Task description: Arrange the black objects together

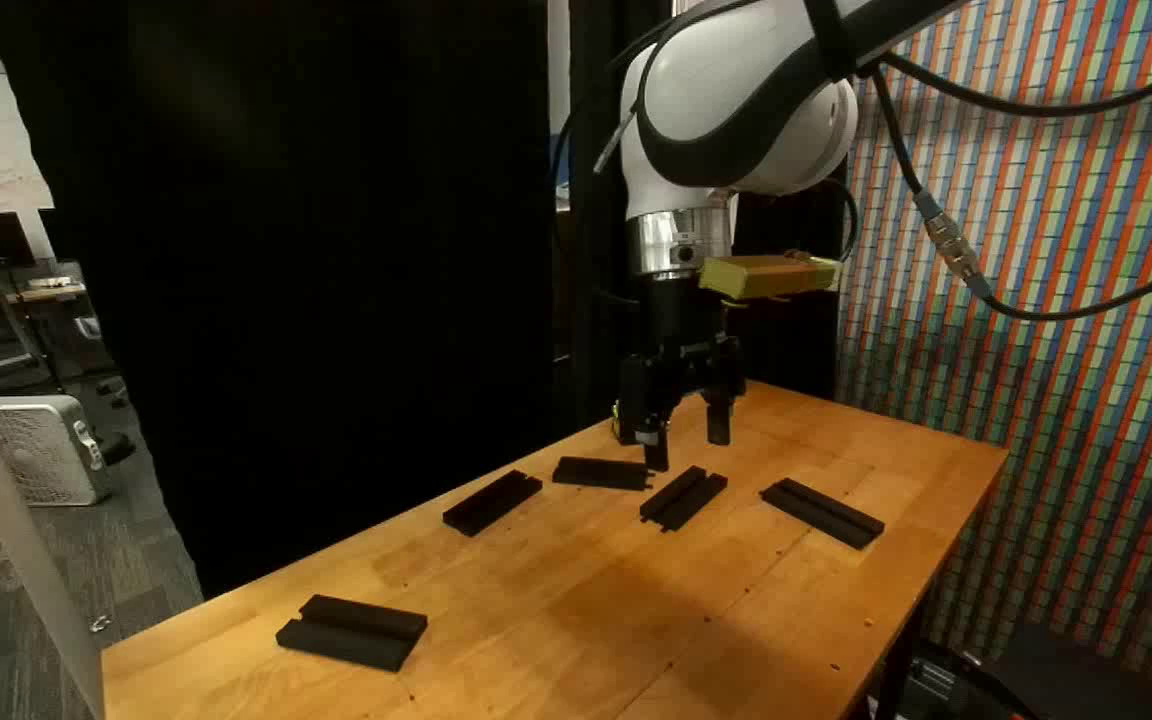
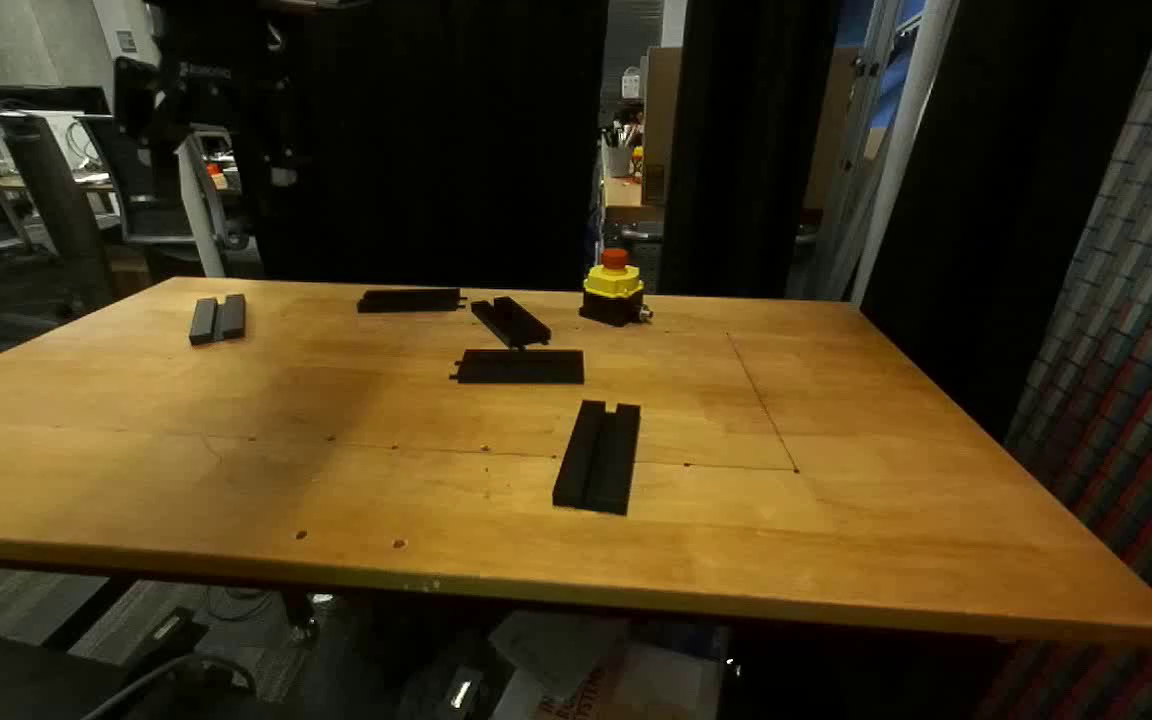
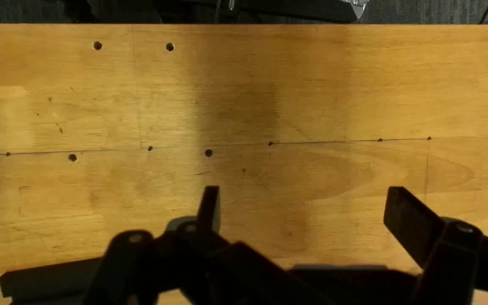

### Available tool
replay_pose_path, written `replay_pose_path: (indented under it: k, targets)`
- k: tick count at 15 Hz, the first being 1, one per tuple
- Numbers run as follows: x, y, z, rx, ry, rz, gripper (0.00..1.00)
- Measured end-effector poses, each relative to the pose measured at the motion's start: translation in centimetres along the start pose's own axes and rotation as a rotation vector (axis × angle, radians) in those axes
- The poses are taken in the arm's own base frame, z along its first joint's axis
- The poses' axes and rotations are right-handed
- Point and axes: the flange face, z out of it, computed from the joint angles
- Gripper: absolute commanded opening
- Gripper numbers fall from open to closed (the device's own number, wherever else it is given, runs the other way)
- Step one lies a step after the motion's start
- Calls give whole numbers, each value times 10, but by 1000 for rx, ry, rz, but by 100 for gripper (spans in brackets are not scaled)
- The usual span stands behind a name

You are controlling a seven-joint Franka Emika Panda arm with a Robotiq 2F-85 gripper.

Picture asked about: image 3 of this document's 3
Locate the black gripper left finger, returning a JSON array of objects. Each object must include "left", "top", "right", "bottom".
[{"left": 0, "top": 186, "right": 332, "bottom": 305}]

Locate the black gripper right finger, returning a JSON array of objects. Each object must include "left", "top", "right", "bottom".
[{"left": 382, "top": 186, "right": 488, "bottom": 305}]

